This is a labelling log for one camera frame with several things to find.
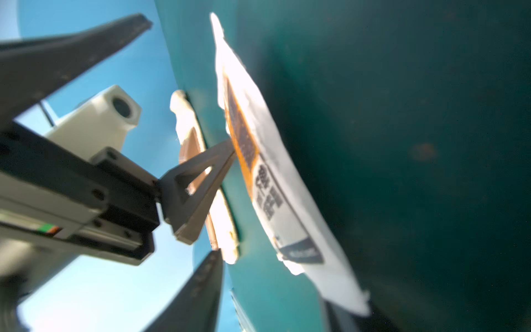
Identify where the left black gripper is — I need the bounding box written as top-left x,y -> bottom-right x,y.
1,121 -> 236,266

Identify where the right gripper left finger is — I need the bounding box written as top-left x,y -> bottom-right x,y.
1,14 -> 153,125

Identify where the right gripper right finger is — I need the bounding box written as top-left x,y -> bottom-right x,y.
146,250 -> 223,332

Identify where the yellow coffee bag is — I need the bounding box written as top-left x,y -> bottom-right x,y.
210,13 -> 371,317

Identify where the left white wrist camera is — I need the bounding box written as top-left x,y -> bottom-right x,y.
45,85 -> 142,161

